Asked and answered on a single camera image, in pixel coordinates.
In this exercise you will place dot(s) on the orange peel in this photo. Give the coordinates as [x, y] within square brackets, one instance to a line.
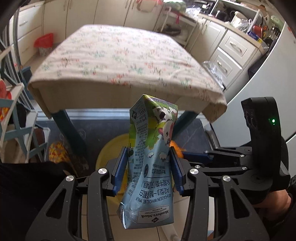
[178, 149]

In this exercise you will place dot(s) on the yellow waste bin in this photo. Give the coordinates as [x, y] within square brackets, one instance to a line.
[110, 151]

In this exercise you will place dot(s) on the floral tablecloth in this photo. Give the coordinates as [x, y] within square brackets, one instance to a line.
[102, 66]

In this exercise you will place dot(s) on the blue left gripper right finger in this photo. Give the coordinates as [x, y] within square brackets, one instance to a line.
[177, 170]

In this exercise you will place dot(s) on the white shelf rack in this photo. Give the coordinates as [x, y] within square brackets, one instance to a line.
[177, 20]

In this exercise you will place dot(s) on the black lidded wok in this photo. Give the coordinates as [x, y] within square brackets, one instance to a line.
[171, 31]

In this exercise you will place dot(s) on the red lined trash bin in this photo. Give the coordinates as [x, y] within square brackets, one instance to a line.
[44, 44]

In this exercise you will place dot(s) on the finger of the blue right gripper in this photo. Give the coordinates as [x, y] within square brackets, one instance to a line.
[190, 156]

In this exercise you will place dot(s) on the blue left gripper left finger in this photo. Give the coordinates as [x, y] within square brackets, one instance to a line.
[119, 169]

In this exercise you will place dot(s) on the person's right hand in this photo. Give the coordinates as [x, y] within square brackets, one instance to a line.
[274, 205]

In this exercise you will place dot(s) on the clear plastic bag on drawer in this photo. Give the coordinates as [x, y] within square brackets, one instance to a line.
[216, 73]

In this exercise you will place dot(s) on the white hanging cutting board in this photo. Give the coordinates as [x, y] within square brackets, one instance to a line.
[146, 6]

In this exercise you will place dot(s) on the blue milk carton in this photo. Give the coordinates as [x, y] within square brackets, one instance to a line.
[148, 198]

